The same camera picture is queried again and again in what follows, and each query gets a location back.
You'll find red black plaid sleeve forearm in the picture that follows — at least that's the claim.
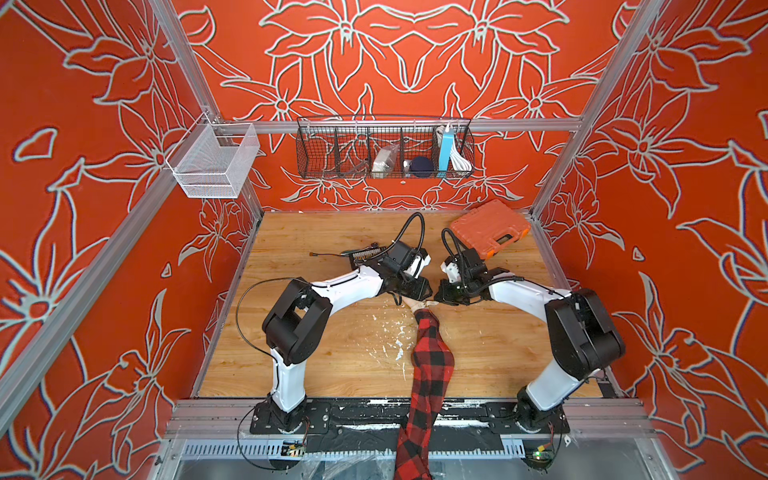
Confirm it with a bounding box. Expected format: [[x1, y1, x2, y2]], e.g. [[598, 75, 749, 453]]
[[394, 309, 455, 479]]

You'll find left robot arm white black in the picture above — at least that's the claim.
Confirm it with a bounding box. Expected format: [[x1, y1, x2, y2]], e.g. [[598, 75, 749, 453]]
[[262, 212, 432, 415]]

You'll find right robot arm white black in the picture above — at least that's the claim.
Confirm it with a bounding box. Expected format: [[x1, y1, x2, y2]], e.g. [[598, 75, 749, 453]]
[[434, 228, 626, 433]]

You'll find orange plastic tool case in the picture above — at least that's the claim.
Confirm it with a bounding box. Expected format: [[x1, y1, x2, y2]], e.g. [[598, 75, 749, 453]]
[[450, 200, 530, 260]]

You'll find grey white packet in basket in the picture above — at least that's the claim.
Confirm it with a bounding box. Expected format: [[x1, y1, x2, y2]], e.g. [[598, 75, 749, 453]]
[[371, 144, 400, 179]]

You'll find dark blue round object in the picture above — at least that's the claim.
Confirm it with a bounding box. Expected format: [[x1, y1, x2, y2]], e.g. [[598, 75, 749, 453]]
[[409, 156, 434, 178]]

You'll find light blue box in basket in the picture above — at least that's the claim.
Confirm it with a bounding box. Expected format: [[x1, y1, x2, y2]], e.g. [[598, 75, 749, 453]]
[[436, 126, 454, 178]]

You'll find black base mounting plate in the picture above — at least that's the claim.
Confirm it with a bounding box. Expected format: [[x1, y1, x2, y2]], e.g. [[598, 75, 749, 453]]
[[249, 397, 570, 435]]

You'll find black wire mesh basket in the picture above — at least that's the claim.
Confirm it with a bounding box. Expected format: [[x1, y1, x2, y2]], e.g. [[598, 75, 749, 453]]
[[296, 115, 476, 180]]

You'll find clear plastic wall bin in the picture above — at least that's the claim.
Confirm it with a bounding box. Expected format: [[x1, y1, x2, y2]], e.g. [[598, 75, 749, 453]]
[[168, 122, 261, 199]]

